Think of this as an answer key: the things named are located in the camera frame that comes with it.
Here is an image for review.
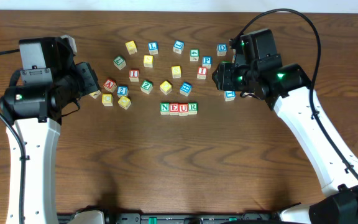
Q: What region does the blue P block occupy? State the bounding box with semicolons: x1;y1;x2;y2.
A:
202;56;213;68

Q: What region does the red i block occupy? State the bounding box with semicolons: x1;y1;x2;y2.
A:
197;67;208;80
129;69;140;82

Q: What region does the green R block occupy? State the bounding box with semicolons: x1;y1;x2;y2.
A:
188;103;198;115

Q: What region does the red U block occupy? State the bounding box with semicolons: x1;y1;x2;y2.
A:
178;103;188;116

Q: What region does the red E block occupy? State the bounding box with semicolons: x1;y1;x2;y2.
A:
169;103;179;116

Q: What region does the green N block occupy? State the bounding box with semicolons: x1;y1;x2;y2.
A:
160;103;170;115

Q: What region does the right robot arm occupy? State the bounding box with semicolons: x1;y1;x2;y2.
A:
212;62;358;224

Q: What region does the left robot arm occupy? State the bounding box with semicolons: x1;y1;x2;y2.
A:
0;62;99;223

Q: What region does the yellow K block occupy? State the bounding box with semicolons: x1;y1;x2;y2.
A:
89;90;101;99

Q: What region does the blue T block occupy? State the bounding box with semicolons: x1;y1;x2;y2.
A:
224;91;236;101

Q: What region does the red A block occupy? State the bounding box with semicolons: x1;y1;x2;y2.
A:
103;79;117;93

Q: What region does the blue 5 block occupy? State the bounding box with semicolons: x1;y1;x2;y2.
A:
232;49;236;63

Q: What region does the blue D block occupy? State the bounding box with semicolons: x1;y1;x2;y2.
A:
216;44;227;57

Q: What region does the yellow C block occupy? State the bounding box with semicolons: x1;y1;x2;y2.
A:
102;94;114;106

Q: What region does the blue 2 block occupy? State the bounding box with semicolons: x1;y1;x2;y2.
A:
117;86;129;98

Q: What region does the green L block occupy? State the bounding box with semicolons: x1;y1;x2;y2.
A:
113;55;126;70

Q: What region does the green 4 block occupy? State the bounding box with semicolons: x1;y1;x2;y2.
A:
190;49;200;62

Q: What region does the blue H block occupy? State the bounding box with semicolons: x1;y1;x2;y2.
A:
180;82;192;96

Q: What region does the blue tilted L block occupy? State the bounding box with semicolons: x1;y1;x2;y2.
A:
173;40;185;54

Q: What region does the yellow tilted O block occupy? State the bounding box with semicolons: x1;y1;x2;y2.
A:
160;80;172;95

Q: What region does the green Z block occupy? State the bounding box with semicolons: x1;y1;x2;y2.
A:
140;80;153;94

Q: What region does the yellow S block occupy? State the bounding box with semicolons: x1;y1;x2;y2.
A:
144;55;154;68

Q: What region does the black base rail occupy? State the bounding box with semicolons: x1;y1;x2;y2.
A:
57;212;281;224

